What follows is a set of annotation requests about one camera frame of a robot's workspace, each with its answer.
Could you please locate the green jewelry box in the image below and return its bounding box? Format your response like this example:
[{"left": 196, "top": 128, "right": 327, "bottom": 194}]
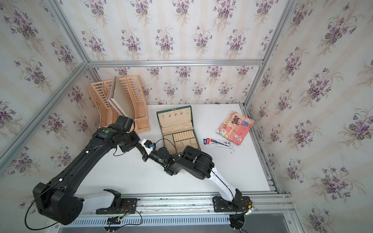
[{"left": 156, "top": 105, "right": 200, "bottom": 155}]

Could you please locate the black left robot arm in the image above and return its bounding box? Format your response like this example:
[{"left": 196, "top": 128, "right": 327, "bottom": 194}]
[{"left": 33, "top": 116, "right": 139, "bottom": 225}]

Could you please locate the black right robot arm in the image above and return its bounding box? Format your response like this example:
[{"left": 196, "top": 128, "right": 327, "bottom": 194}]
[{"left": 136, "top": 140, "right": 242, "bottom": 207}]

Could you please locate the white pen package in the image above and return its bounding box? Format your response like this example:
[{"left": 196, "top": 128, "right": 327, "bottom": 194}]
[{"left": 203, "top": 138, "right": 233, "bottom": 150}]

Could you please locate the peach plastic file organizer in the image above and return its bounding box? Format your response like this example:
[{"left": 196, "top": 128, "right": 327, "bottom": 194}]
[{"left": 89, "top": 75, "right": 150, "bottom": 134}]

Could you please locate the beige folder in organizer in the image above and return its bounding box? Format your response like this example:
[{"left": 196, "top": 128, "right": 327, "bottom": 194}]
[{"left": 106, "top": 77, "right": 135, "bottom": 119}]

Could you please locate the pink cartoon spiral notebook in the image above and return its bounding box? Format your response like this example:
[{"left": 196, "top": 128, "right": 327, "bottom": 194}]
[{"left": 216, "top": 111, "right": 254, "bottom": 146}]

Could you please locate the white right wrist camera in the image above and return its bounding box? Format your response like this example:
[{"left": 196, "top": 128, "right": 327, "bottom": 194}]
[{"left": 141, "top": 139, "right": 154, "bottom": 155}]

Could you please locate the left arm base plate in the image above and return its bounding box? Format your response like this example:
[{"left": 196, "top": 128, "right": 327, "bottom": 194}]
[{"left": 96, "top": 198, "right": 138, "bottom": 215}]

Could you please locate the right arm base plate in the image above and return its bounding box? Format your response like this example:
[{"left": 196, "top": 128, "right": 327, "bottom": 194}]
[{"left": 212, "top": 196, "right": 253, "bottom": 213}]

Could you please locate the aluminium front rail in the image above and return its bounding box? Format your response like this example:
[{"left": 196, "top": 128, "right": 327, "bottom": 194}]
[{"left": 55, "top": 193, "right": 295, "bottom": 217}]

